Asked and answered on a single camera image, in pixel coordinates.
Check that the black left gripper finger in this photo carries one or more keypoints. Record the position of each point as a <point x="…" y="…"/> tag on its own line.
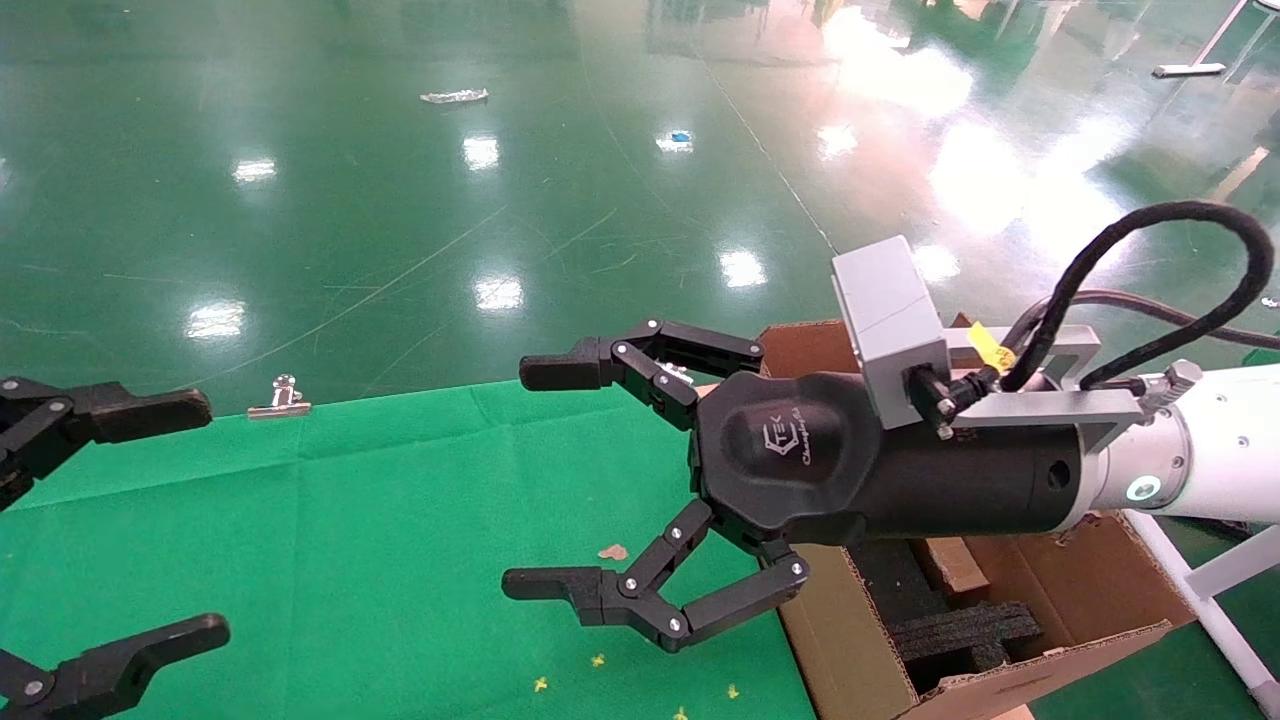
<point x="120" y="665"/>
<point x="150" y="412"/>

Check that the silver binder clip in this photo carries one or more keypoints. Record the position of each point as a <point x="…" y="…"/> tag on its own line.
<point x="675" y="373"/>
<point x="280" y="405"/>

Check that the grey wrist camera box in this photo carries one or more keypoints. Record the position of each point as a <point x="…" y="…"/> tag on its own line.
<point x="890" y="320"/>

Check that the green felt cloth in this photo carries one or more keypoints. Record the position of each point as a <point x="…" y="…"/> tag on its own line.
<point x="350" y="560"/>

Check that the small brown cardboard box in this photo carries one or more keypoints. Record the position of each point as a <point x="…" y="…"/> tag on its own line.
<point x="955" y="565"/>

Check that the large open cardboard carton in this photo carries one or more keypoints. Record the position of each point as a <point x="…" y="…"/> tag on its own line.
<point x="860" y="650"/>

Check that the grey metal camera bracket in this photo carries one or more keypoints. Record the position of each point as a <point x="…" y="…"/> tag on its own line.
<point x="1045" y="407"/>

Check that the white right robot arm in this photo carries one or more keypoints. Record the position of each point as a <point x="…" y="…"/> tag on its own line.
<point x="1220" y="450"/>

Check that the white tube frame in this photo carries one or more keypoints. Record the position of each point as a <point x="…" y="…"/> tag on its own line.
<point x="1200" y="600"/>

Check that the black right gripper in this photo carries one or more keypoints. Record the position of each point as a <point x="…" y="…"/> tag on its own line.
<point x="800" y="460"/>

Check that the black foam end block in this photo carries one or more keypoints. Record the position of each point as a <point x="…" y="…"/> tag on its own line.
<point x="960" y="635"/>

